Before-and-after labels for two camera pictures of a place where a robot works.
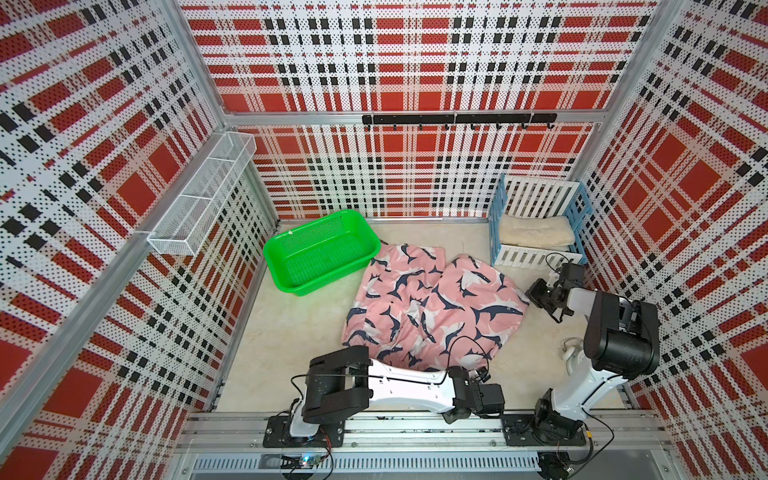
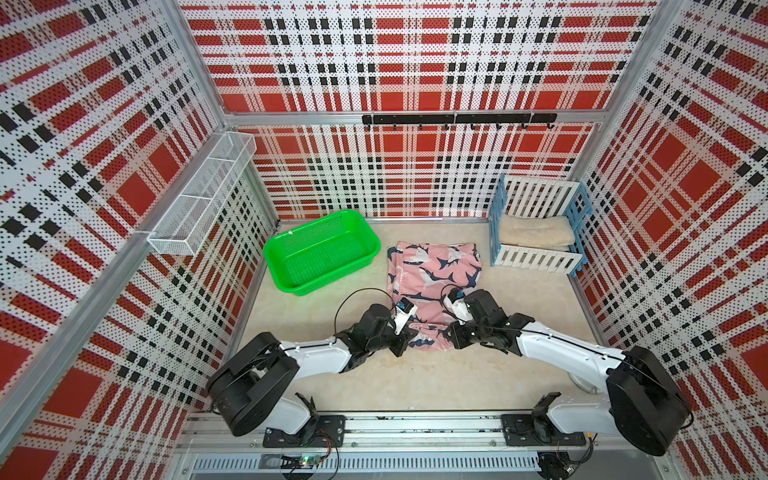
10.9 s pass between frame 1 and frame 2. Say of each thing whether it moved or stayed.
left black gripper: moved
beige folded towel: stayed
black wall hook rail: stayed
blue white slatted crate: stayed
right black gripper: moved
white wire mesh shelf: stayed
